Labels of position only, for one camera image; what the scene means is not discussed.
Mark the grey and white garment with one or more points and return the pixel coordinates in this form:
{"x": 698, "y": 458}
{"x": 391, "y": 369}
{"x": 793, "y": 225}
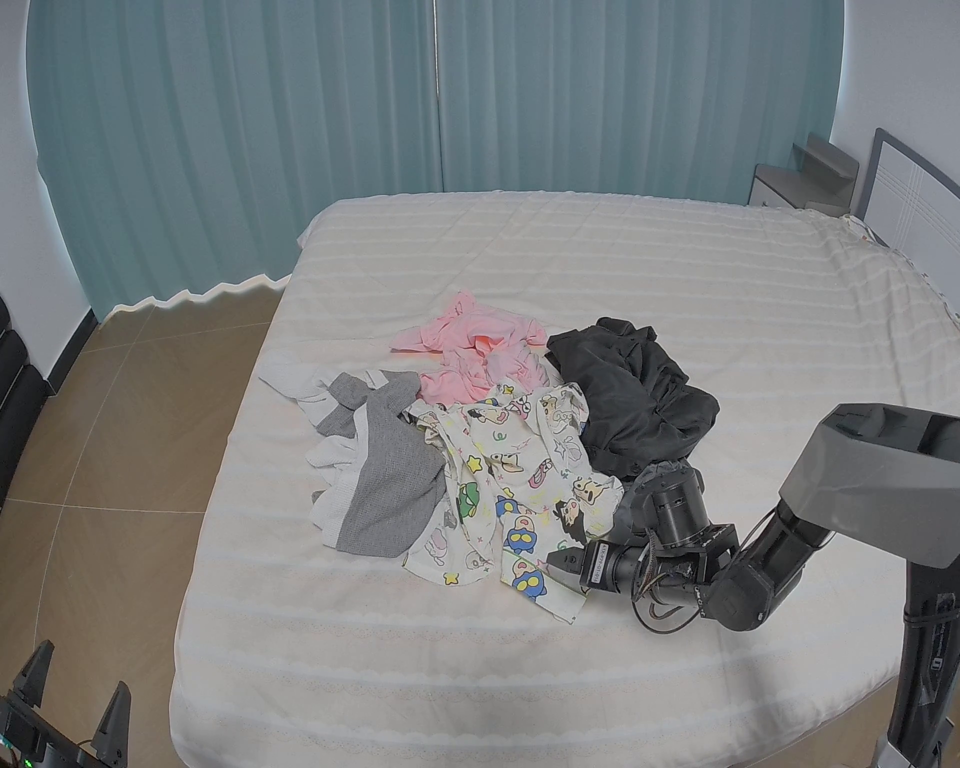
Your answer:
{"x": 390, "y": 480}

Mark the black garment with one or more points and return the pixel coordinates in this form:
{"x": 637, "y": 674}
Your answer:
{"x": 630, "y": 390}

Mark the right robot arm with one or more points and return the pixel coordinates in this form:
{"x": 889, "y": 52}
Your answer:
{"x": 862, "y": 465}

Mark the white printed pyjama top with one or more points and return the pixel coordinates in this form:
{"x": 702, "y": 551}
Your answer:
{"x": 510, "y": 465}

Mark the black chest of drawers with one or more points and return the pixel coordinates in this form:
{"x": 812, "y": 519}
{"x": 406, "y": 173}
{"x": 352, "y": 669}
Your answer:
{"x": 15, "y": 390}

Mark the bed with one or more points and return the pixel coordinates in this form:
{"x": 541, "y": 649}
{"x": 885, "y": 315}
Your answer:
{"x": 525, "y": 247}

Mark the pink garment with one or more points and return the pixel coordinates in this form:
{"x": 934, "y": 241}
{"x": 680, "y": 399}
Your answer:
{"x": 465, "y": 345}

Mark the grey bedside table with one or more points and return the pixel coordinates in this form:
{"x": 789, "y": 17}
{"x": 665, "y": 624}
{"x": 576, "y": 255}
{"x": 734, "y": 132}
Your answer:
{"x": 795, "y": 184}

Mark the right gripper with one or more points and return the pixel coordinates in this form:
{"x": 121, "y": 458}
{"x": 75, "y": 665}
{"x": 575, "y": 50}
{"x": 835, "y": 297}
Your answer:
{"x": 600, "y": 570}

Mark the blue-green curtain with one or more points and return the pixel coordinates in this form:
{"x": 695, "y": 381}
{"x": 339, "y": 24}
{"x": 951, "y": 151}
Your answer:
{"x": 637, "y": 97}
{"x": 225, "y": 150}

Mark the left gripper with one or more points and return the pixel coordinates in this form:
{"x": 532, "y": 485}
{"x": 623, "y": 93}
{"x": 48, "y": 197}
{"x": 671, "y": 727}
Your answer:
{"x": 45, "y": 742}

